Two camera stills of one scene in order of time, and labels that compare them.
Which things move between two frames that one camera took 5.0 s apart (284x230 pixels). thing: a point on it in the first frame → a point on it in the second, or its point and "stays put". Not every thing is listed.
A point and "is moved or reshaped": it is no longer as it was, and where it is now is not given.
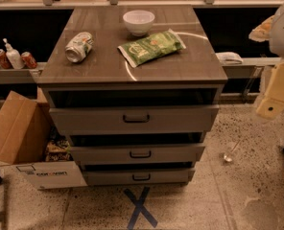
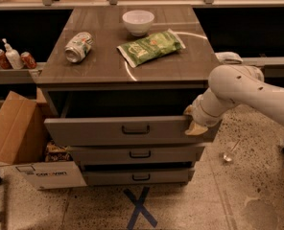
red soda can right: [28, 60] stays put
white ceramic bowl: [138, 21] stays put
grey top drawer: [134, 120] is moved or reshaped
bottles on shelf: [14, 57] stays put
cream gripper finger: [263, 31] → [208, 108]
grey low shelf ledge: [15, 76] stays put
